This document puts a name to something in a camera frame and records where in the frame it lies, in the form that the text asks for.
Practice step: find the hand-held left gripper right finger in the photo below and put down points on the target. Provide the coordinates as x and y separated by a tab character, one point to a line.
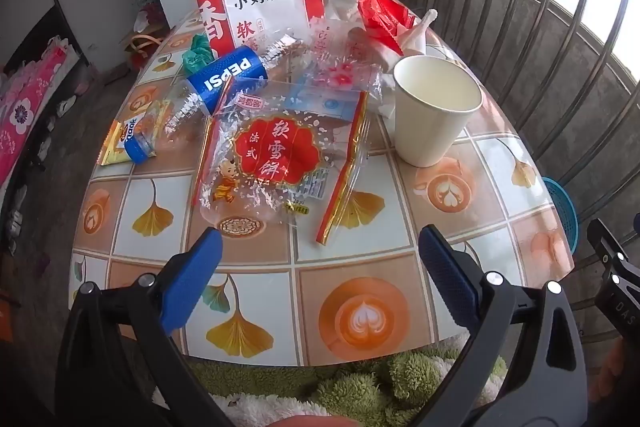
447	274

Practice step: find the yellow snack wrapper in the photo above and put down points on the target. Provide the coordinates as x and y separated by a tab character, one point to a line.
114	144

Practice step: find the light blue tissue pack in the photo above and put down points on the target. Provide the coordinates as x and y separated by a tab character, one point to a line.
320	102

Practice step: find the pink floral blanket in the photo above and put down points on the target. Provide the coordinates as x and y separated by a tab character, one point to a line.
25	107

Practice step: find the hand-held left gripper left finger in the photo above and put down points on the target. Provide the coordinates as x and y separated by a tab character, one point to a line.
192	277

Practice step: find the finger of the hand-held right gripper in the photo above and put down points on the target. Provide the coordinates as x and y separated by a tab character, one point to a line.
622	292

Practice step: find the red white snack bag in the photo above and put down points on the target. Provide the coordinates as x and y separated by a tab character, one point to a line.
265	7

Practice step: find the green white fluffy clothing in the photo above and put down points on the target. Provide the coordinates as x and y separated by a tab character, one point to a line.
350	387

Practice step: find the blue plastic basket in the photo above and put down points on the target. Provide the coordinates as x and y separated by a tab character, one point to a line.
562	212

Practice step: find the white paper cup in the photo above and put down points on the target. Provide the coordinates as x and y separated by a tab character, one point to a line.
430	117

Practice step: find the person's right hand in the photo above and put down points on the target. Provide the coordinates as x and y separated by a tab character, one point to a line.
614	369

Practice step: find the crushed blue label plastic bottle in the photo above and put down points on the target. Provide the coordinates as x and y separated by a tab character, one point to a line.
225	74

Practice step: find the red plastic bag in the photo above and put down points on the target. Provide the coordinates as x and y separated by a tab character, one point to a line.
382	19

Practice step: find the clear plastic cup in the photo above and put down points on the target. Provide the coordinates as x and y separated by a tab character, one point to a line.
341	4

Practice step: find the clear wrapper with red print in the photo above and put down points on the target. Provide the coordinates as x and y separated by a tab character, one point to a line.
340	67

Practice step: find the green plastic bag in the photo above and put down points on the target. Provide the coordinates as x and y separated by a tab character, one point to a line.
197	54

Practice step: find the patterned tablecloth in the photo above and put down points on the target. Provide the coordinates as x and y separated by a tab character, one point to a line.
390	227

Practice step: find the clear bag with red label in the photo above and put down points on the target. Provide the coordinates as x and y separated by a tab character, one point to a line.
280	152

